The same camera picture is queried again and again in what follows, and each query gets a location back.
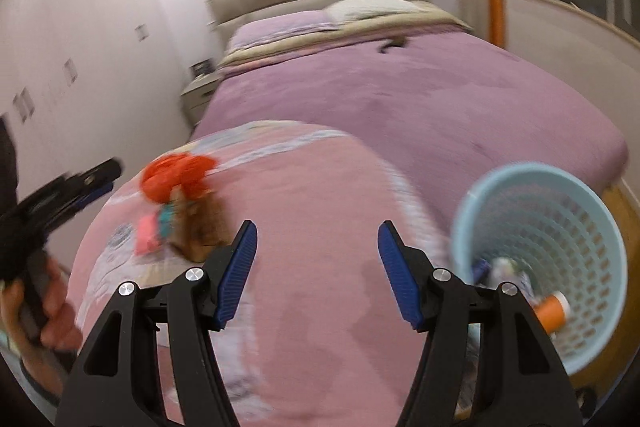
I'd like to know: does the bed with purple cover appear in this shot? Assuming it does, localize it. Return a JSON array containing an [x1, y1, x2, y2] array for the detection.
[[190, 0, 630, 228]]

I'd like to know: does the pale floral pillow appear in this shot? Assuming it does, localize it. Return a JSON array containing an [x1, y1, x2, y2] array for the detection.
[[324, 0, 426, 25]]

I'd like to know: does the person's left forearm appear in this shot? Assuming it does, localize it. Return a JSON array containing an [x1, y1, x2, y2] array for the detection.
[[0, 332, 76, 400]]

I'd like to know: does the white wardrobe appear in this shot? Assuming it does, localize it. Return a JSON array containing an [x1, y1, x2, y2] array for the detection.
[[0, 0, 191, 258]]

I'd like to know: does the person's left hand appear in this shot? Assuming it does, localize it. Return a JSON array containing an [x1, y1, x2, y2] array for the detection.
[[0, 257, 83, 353]]

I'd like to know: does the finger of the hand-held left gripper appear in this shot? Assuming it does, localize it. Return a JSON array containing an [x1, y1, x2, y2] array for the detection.
[[47, 182, 115, 228], [65, 157, 124, 190]]

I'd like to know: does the pink blanket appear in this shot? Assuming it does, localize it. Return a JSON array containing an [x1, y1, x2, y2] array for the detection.
[[65, 119, 481, 427]]

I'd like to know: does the small dark object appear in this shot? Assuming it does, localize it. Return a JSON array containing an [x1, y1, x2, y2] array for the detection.
[[378, 36, 407, 55]]

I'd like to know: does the beige folded quilt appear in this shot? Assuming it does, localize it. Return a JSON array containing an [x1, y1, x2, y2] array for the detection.
[[220, 14, 473, 68]]

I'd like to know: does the light blue plastic basket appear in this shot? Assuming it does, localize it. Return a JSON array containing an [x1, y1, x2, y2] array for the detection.
[[450, 162, 628, 375]]

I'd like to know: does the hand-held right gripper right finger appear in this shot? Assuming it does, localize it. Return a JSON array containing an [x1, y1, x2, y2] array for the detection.
[[377, 219, 583, 427]]

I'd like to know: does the grey nightstand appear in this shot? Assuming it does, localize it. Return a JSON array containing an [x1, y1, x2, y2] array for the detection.
[[180, 69, 224, 125]]

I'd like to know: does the orange white tube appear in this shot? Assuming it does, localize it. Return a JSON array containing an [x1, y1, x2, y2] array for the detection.
[[532, 291, 571, 335]]

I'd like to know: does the orange plastic bag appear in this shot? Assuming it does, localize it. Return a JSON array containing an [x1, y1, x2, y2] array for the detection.
[[140, 152, 218, 204]]

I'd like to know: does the brown paper bag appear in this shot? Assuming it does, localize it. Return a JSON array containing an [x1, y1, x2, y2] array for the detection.
[[167, 192, 233, 260]]

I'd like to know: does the purple pillow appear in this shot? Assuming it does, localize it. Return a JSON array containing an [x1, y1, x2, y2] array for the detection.
[[227, 11, 333, 50]]

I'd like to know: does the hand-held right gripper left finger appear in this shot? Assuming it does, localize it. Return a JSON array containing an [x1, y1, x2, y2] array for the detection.
[[61, 219, 259, 427]]

